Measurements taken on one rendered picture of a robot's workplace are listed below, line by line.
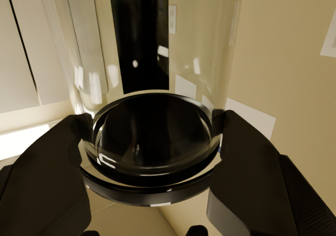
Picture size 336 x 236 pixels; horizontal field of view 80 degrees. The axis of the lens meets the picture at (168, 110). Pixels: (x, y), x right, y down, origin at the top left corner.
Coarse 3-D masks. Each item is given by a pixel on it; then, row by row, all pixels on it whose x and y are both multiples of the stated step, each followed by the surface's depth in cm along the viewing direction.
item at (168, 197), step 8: (88, 184) 11; (96, 184) 10; (200, 184) 10; (208, 184) 11; (104, 192) 10; (112, 192) 10; (120, 192) 10; (168, 192) 10; (176, 192) 10; (184, 192) 10; (192, 192) 10; (120, 200) 10; (128, 200) 10; (136, 200) 10; (144, 200) 10; (152, 200) 10; (160, 200) 10; (168, 200) 10; (176, 200) 10
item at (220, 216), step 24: (240, 120) 11; (240, 144) 9; (264, 144) 9; (216, 168) 8; (240, 168) 8; (264, 168) 8; (216, 192) 7; (240, 192) 7; (264, 192) 7; (216, 216) 7; (240, 216) 6; (264, 216) 6; (288, 216) 6
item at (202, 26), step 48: (48, 0) 7; (96, 0) 6; (144, 0) 6; (192, 0) 6; (240, 0) 8; (96, 48) 7; (144, 48) 7; (192, 48) 7; (96, 96) 8; (144, 96) 8; (192, 96) 8; (96, 144) 10; (144, 144) 9; (192, 144) 10; (96, 192) 11; (144, 192) 9
